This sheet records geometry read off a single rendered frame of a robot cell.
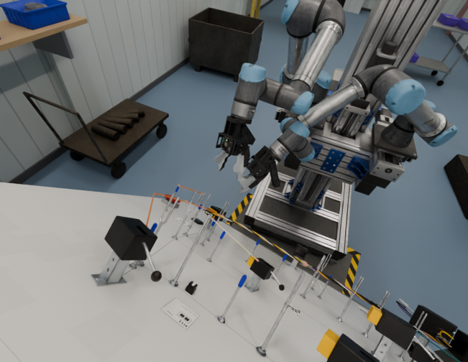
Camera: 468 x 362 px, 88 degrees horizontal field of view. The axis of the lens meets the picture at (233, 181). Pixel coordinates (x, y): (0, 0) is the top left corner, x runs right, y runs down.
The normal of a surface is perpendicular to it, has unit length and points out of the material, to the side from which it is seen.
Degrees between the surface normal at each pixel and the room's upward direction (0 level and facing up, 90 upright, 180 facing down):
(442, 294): 0
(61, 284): 50
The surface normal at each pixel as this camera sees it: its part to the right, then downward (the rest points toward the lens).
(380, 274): 0.11, -0.66
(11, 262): 0.47, -0.88
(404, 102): 0.14, 0.71
